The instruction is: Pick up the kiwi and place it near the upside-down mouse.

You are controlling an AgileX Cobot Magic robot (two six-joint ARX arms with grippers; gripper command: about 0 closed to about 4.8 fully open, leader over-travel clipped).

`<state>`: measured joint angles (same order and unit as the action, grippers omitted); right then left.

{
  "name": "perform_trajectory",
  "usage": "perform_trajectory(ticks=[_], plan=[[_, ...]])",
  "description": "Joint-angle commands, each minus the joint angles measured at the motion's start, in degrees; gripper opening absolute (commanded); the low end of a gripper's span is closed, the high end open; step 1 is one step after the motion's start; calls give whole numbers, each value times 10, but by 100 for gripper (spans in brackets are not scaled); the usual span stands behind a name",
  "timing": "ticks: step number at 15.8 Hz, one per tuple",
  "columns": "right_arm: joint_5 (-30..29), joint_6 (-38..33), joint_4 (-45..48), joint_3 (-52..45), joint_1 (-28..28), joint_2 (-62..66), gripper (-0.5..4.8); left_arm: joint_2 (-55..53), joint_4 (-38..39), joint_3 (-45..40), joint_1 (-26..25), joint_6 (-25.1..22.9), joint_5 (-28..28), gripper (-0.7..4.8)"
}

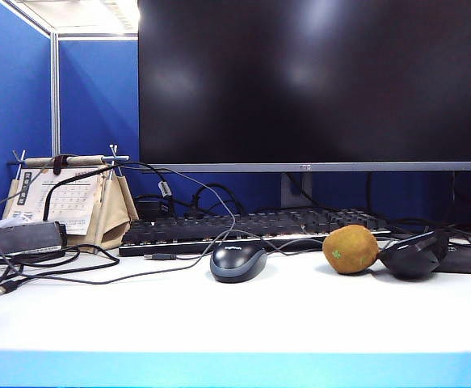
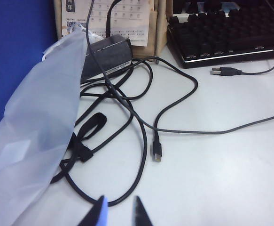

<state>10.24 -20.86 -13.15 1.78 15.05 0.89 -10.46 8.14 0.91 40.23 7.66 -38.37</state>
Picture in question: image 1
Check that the brown kiwi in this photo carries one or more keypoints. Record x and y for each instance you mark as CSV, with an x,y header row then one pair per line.
x,y
350,250

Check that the black grey Logitech mouse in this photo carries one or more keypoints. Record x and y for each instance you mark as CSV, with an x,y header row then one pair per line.
x,y
235,262

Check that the black upside-down mouse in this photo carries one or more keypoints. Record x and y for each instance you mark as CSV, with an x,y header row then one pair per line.
x,y
415,258

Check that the black mouse pad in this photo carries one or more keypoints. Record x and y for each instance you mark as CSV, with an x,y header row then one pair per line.
x,y
469,260

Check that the black mechanical keyboard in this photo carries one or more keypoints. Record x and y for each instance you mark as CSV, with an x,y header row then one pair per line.
x,y
259,226

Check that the grey monitor stand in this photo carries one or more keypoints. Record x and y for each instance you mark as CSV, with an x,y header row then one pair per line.
x,y
289,190

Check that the black power adapter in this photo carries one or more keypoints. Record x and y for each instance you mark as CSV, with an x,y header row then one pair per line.
x,y
148,207

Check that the large black silver-bezel monitor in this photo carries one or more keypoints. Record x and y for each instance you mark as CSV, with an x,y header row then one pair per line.
x,y
259,101

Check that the black USB connector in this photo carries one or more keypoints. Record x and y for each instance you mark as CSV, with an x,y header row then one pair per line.
x,y
160,256

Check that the beige canvas calendar stand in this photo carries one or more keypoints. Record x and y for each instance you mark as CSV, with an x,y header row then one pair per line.
x,y
112,218

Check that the white calendar sheet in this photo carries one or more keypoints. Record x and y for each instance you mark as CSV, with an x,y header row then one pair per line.
x,y
69,198

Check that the grey rectangular device box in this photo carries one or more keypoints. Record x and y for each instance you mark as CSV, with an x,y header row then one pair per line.
x,y
21,237

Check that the silver partition post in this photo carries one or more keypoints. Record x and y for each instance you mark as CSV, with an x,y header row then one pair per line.
x,y
55,101

